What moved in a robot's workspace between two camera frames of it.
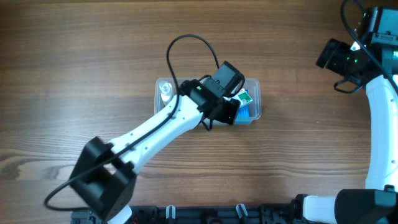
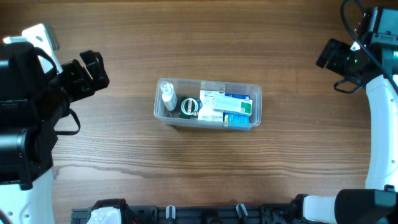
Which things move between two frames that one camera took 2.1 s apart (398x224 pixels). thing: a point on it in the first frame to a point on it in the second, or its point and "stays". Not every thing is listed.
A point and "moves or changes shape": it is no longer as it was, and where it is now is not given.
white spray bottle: x=164 y=88 stays
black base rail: x=201 y=214 stays
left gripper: x=229 y=112 to x=76 y=79
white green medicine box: x=242 y=96 moves or changes shape
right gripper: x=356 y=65 stays
